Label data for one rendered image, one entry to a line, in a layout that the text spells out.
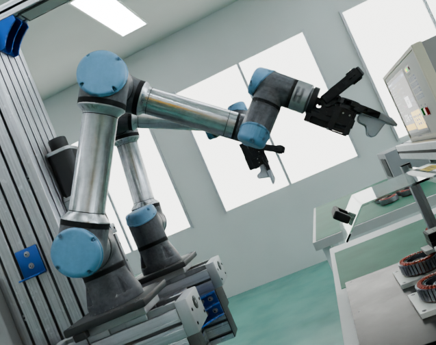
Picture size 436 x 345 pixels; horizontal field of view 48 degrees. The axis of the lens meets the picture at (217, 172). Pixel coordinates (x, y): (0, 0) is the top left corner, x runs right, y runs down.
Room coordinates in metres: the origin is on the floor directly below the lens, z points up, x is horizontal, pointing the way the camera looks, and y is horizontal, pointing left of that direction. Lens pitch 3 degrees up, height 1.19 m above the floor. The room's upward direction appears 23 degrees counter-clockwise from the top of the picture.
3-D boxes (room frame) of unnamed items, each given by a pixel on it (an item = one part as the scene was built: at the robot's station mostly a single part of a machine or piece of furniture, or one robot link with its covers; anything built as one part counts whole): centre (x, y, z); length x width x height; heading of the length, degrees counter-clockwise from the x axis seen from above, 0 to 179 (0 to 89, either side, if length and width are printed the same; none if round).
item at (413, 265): (1.37, -0.42, 0.80); 0.11 x 0.11 x 0.04
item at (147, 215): (1.80, 0.32, 1.20); 0.13 x 0.12 x 0.14; 1
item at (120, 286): (1.30, 0.38, 1.09); 0.15 x 0.15 x 0.10
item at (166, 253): (1.79, 0.32, 1.09); 0.15 x 0.15 x 0.10
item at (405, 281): (1.37, -0.42, 0.78); 0.15 x 0.15 x 0.01; 79
